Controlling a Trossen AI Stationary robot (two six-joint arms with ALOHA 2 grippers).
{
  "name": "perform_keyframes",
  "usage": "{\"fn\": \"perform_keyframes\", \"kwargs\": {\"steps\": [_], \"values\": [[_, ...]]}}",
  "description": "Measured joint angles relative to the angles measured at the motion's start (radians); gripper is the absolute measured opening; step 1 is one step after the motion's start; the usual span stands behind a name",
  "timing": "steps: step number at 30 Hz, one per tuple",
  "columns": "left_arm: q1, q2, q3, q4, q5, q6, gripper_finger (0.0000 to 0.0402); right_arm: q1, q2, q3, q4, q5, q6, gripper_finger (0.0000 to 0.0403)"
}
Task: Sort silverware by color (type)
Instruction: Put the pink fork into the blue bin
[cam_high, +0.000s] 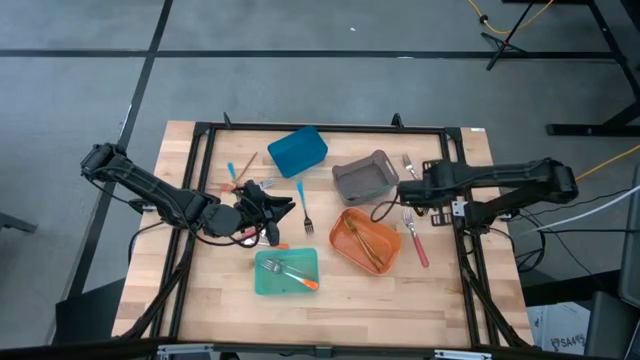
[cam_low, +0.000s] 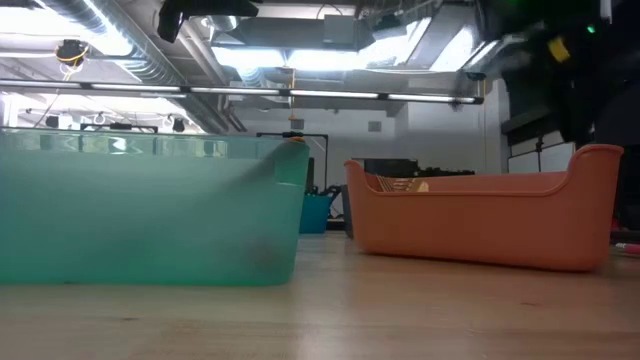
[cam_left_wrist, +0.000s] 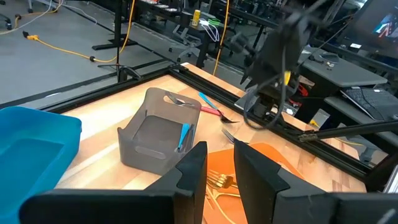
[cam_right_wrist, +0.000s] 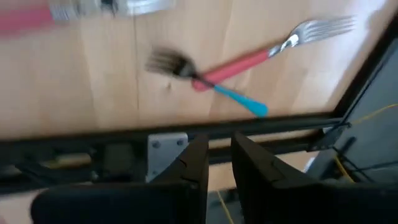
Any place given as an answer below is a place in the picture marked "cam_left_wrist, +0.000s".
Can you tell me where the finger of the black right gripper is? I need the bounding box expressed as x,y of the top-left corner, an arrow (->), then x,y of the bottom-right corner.
231,32 -> 252,54

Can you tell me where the red-handled silver fork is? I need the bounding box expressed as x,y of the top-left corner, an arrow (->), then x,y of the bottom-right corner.
164,91 -> 224,117
221,128 -> 238,144

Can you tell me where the yellow extension cable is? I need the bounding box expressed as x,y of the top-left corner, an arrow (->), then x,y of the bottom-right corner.
21,0 -> 137,63
213,0 -> 231,77

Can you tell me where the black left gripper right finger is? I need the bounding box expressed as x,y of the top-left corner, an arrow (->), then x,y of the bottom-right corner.
233,139 -> 398,224

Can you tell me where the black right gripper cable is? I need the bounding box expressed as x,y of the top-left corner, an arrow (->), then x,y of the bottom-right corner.
243,46 -> 289,131

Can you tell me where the orange plastic bin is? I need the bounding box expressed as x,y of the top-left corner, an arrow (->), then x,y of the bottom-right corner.
203,142 -> 307,224

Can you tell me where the grey desk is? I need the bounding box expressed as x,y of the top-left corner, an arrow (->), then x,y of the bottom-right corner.
298,46 -> 388,88

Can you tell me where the grey plastic bin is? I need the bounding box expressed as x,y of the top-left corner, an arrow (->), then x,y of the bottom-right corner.
117,86 -> 202,176

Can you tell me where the black aluminium table frame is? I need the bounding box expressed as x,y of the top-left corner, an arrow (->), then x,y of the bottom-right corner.
0,63 -> 398,192

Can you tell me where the computer monitor screen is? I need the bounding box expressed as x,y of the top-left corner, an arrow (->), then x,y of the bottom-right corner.
341,0 -> 398,60

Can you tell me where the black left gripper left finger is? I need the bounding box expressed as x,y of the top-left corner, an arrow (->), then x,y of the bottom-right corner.
18,141 -> 208,224

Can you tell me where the black tripod stand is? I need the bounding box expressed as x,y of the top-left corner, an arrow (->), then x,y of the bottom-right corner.
97,0 -> 142,83

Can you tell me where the blue plastic bin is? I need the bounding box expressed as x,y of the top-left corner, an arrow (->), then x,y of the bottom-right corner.
0,106 -> 83,224

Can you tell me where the blue-handled black fork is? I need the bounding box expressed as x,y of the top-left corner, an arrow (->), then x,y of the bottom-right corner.
198,91 -> 240,124
174,123 -> 197,154

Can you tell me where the black keyboard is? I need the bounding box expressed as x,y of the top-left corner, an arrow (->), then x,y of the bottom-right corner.
340,86 -> 398,122

